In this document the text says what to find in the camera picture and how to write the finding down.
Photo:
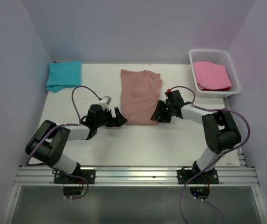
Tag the white plastic basket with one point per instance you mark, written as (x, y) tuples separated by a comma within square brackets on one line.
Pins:
[(218, 57)]

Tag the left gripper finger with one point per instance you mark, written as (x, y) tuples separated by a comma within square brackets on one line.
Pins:
[(119, 121), (118, 113)]

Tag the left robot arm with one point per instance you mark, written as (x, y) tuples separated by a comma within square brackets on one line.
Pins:
[(48, 143)]

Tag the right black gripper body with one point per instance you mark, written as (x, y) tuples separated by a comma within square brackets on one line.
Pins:
[(168, 107)]

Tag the aluminium mounting rail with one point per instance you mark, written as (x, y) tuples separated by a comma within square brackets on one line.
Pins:
[(161, 176)]

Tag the dusty pink printed t-shirt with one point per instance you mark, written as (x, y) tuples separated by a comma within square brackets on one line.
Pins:
[(139, 95)]

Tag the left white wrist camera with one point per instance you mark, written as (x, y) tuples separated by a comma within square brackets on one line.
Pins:
[(105, 102)]

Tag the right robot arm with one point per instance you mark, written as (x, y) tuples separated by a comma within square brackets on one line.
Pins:
[(220, 130)]

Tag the folded pink t-shirt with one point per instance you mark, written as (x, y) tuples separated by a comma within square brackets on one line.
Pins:
[(210, 75)]

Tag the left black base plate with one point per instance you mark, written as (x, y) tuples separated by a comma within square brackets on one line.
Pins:
[(79, 177)]

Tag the folded teal t-shirt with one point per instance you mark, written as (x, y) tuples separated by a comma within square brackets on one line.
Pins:
[(63, 75)]

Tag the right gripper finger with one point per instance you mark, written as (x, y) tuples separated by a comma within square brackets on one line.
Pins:
[(164, 116), (158, 111)]

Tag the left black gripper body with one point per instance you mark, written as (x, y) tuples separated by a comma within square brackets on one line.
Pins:
[(106, 119)]

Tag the red t-shirt in basket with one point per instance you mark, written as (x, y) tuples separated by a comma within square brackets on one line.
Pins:
[(205, 89)]

